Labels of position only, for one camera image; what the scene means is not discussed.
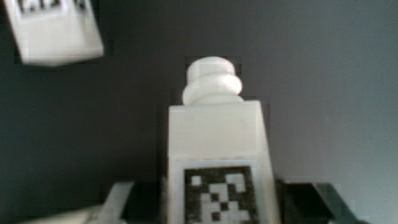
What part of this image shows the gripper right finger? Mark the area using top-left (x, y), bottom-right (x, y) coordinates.
top-left (277, 180), bottom-right (370, 224)

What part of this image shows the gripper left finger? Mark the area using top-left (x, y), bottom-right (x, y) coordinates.
top-left (18, 181), bottom-right (163, 224)

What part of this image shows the white leg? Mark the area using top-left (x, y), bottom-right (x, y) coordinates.
top-left (4, 0), bottom-right (105, 67)
top-left (165, 56), bottom-right (281, 224)

